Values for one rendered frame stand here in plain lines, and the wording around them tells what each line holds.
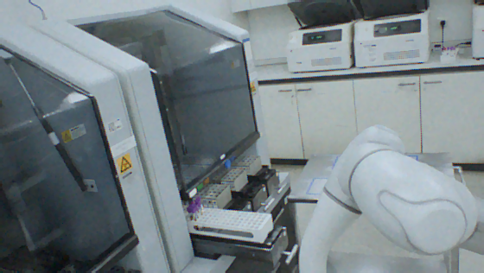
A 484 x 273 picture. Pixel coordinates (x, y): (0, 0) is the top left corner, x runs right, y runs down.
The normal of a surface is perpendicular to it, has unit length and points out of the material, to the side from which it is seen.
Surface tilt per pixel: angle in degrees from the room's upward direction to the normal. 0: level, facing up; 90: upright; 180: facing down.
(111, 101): 90
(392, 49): 90
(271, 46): 90
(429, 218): 91
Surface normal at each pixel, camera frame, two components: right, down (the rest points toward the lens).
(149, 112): 0.88, 0.00
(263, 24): -0.44, 0.36
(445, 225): 0.01, 0.26
